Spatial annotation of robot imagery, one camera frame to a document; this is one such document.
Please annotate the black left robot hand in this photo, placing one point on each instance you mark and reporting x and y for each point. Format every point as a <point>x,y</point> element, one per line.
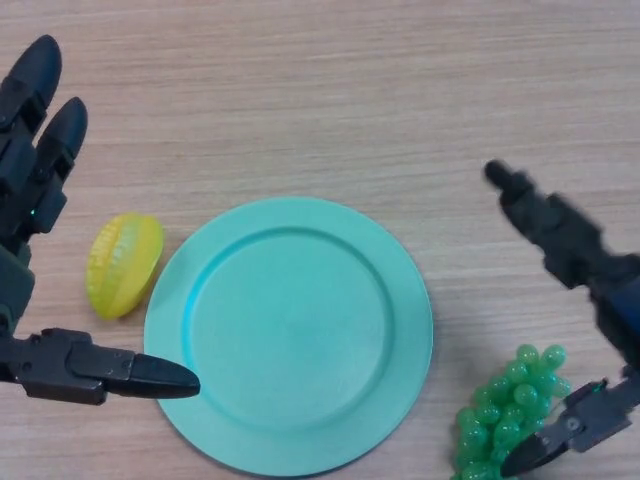
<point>25,165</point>

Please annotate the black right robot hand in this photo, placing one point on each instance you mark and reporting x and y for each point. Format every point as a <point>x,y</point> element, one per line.
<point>575,240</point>

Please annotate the green grapes bunch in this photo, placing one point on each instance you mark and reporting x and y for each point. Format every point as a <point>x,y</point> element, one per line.
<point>505,420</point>

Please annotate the green round plate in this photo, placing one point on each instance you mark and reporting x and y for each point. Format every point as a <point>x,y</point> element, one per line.
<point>287,335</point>

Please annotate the yellow starfruit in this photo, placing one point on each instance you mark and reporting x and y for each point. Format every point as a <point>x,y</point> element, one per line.
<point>122,265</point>

